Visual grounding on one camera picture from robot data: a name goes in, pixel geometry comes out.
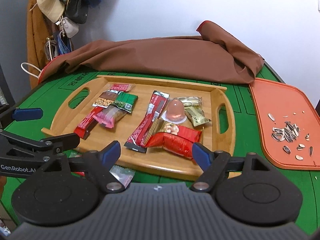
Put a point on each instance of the blue striped bag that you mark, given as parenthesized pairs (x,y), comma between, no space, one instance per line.
(64,43)

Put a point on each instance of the green snack packet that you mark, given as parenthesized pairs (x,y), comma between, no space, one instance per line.
(125,101)

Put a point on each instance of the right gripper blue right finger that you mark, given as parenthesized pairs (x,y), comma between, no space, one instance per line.
(213,165)

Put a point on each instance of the brown hanging coat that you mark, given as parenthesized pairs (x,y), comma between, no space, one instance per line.
(38,30)

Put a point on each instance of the gold snack packet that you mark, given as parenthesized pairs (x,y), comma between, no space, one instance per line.
(193,110)

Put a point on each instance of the long red stick packet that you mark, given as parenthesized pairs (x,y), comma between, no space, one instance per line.
(156,105)

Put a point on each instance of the pile of sunflower seeds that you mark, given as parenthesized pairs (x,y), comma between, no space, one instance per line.
(290,134)

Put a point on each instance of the short red snack bar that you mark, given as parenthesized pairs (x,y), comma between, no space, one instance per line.
(84,128)

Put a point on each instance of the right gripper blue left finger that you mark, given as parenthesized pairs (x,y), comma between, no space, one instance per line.
(98,165)

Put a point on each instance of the peanut snack packet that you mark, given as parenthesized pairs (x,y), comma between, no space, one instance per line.
(106,98)

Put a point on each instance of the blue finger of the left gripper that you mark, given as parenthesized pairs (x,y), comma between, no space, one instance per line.
(25,114)
(62,143)

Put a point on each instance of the orange plastic tray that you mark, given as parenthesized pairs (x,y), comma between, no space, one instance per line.
(285,103)

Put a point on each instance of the black hanging bag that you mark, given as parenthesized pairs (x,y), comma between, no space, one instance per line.
(76,10)

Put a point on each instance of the pink snack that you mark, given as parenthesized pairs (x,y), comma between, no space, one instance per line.
(109,116)

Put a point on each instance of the bamboo serving tray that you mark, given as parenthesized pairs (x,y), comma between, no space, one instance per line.
(219,134)

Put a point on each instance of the beige hat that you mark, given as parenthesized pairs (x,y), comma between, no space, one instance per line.
(52,9)

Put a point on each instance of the red labelled biscuit pack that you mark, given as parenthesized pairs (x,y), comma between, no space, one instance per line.
(124,175)

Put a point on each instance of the red nut snack bag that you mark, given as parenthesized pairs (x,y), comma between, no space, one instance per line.
(174,138)

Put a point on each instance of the brown cloth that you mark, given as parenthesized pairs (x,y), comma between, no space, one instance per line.
(214,55)

